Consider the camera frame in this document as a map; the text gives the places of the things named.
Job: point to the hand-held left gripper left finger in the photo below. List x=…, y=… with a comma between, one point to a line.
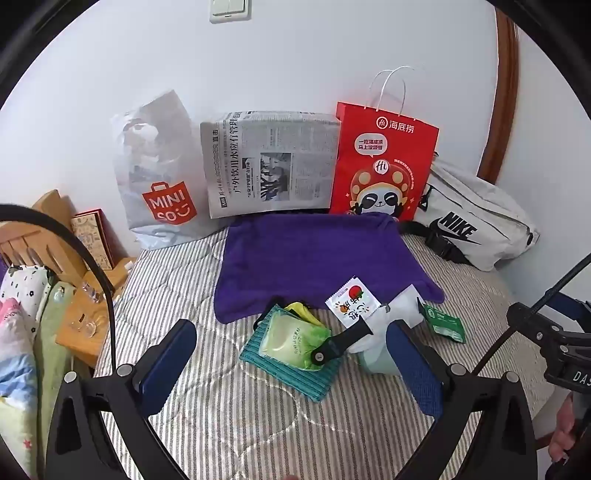
x=171, y=364

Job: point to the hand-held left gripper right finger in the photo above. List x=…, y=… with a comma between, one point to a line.
x=415, y=369

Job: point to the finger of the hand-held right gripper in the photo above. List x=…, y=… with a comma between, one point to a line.
x=572, y=304
x=531, y=323

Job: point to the mint green face mask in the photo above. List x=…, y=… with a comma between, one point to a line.
x=376, y=362

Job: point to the green sachet packet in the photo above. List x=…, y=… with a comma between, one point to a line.
x=441, y=323

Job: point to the white paper towel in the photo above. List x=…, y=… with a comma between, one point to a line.
x=401, y=307

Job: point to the white snack packet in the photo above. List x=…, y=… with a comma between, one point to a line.
x=353, y=297

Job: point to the teal ribbed cloth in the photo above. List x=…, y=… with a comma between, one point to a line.
x=314, y=383

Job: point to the green tissue pack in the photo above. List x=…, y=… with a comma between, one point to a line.
x=286, y=341

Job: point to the yellow mesh pouch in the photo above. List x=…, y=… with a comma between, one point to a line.
x=300, y=310

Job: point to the person's right hand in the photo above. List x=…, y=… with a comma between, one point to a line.
x=563, y=436

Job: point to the striped bed quilt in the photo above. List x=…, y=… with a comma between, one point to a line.
x=240, y=415

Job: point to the small glass jar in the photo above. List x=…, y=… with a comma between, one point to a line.
x=91, y=291
x=83, y=327

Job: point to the green floral blanket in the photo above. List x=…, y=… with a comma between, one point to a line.
x=51, y=350

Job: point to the white waist bag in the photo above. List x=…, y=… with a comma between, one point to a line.
x=466, y=203

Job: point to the patterned red box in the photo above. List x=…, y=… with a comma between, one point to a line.
x=92, y=235

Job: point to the pink and blue cloth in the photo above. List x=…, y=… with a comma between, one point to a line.
x=14, y=346

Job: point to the purple towel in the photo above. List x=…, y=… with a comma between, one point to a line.
x=300, y=258

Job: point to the white floral pillow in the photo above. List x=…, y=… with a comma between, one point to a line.
x=21, y=290

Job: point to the wooden headboard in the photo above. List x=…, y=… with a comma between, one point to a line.
x=46, y=207

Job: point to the white plastic shopping bag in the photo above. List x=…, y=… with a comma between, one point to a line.
x=157, y=161

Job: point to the red paper bag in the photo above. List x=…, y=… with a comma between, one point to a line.
x=369, y=157

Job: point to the folded newspaper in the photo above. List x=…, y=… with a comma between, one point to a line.
x=277, y=152

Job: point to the brown wooden door frame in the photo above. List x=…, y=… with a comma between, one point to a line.
x=505, y=92

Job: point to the white wall switch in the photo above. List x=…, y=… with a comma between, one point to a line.
x=231, y=10

